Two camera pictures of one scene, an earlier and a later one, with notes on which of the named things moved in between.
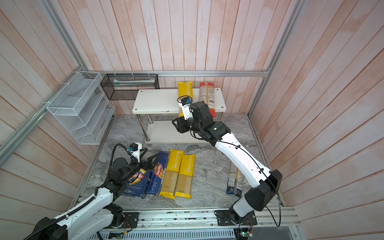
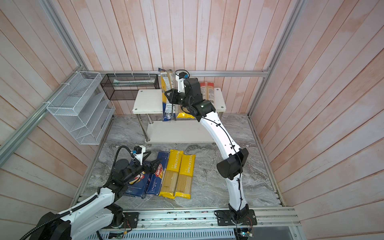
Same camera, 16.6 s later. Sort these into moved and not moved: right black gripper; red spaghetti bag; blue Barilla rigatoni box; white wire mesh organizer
Moved: right black gripper
Not moved: blue Barilla rigatoni box; white wire mesh organizer; red spaghetti bag
